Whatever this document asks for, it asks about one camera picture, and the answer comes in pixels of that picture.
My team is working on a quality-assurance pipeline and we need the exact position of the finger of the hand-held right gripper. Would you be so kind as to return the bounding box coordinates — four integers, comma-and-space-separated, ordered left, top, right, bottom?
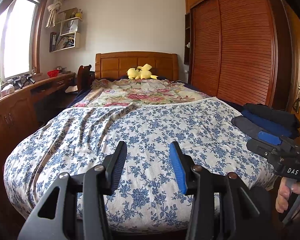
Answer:
246, 130, 295, 158

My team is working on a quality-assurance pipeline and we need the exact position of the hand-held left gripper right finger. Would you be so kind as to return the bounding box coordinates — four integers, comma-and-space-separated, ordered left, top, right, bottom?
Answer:
169, 141, 262, 240

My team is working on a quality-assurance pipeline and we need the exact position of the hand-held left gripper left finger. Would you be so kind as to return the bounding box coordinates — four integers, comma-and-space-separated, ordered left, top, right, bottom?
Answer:
17, 141, 127, 240

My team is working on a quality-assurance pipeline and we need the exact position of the black double-breasted coat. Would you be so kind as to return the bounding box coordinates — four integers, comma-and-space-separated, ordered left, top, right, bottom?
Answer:
242, 103, 300, 138

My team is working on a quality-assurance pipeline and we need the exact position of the person's right hand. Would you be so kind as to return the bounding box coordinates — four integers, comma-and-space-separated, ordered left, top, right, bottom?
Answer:
275, 179, 300, 214

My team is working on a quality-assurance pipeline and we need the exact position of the folded blue garment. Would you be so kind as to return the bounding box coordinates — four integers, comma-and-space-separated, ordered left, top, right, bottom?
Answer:
241, 110, 294, 139

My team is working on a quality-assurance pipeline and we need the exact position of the folded grey garment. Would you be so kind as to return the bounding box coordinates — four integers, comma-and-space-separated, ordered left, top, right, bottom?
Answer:
231, 116, 265, 140

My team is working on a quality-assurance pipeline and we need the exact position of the blue floral bedspread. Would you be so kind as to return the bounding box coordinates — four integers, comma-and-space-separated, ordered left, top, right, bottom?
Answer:
4, 97, 278, 233

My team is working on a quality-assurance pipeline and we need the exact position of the pink floral quilt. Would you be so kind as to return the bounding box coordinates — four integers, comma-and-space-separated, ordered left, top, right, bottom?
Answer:
75, 79, 215, 108

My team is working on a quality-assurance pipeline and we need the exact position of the wooden chair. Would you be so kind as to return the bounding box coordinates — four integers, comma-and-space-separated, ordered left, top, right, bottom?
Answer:
77, 64, 93, 93

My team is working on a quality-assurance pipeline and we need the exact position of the yellow plush toy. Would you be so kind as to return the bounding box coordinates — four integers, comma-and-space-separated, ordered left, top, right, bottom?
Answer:
126, 64, 158, 80

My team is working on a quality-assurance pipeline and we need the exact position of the wooden louvred wardrobe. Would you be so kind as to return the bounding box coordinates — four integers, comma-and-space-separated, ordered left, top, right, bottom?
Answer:
184, 0, 293, 110

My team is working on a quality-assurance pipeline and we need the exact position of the wooden bed headboard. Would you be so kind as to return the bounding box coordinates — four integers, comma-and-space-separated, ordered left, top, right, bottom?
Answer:
94, 52, 179, 80

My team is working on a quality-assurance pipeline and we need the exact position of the wooden desk cabinet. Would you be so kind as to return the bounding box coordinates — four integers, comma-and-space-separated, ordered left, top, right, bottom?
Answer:
0, 71, 77, 205

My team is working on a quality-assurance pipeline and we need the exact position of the black handheld device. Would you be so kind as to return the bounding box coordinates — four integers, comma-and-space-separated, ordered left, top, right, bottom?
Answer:
6, 74, 37, 88

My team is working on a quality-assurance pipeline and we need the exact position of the wooden framed window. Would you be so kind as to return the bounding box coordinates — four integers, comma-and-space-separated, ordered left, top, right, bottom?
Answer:
0, 0, 52, 83

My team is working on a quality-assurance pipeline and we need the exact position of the tied beige curtain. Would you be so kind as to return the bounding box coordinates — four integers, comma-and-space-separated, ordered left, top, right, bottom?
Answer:
45, 0, 69, 28

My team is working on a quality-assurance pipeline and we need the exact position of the white wall shelf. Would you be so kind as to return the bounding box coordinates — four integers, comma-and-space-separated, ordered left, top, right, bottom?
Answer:
49, 7, 83, 53

